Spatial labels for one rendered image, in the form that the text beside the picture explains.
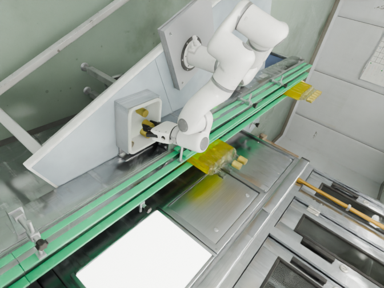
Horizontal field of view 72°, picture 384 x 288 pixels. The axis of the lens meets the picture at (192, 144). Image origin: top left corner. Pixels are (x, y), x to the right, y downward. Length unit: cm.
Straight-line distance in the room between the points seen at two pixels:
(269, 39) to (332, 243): 101
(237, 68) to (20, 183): 112
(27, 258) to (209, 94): 74
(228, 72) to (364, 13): 610
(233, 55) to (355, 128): 664
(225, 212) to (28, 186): 93
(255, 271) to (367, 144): 645
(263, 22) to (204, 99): 27
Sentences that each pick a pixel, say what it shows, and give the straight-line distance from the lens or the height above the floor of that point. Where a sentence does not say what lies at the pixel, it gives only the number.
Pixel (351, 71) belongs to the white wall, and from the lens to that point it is 698.
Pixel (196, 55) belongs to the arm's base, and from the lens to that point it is 119.
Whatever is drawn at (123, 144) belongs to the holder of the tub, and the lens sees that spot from 113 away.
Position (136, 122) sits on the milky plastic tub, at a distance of 117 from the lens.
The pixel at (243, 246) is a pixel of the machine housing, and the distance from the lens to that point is 121.
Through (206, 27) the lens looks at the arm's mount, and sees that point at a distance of 131.
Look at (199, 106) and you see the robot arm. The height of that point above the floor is 110.
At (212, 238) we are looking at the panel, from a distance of 119.
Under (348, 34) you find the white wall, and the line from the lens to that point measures 688.
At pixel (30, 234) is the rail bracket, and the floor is 96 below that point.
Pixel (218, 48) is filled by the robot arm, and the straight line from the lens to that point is 80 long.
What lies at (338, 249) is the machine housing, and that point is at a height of 171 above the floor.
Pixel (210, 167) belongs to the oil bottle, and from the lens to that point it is 125.
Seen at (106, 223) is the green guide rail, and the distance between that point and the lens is 109.
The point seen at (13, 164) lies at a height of 28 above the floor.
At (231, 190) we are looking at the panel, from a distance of 139.
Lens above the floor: 149
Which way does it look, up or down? 26 degrees down
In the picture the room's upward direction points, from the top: 121 degrees clockwise
